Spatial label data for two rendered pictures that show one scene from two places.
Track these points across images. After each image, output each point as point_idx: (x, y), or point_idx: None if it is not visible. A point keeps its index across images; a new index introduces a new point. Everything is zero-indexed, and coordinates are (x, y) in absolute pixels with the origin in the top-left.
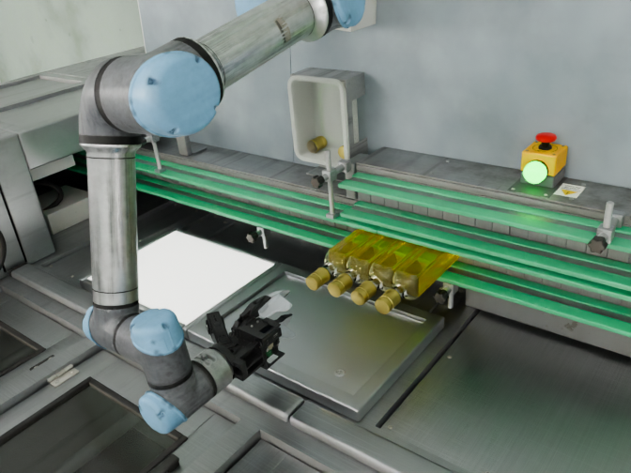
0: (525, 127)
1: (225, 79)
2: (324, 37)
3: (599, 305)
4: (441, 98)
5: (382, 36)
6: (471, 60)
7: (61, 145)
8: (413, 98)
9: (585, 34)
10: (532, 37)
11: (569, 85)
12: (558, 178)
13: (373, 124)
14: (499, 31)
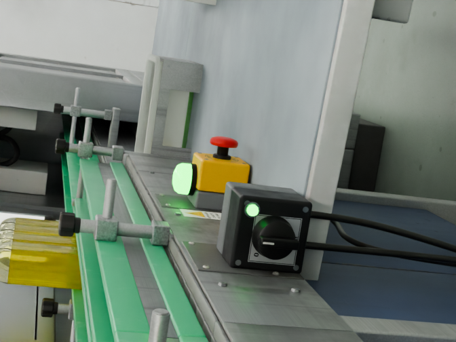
0: (242, 138)
1: None
2: (199, 23)
3: None
4: (221, 97)
5: (215, 20)
6: (237, 47)
7: (9, 94)
8: (212, 97)
9: (279, 7)
10: (261, 13)
11: (265, 79)
12: (214, 201)
13: (195, 131)
14: (251, 8)
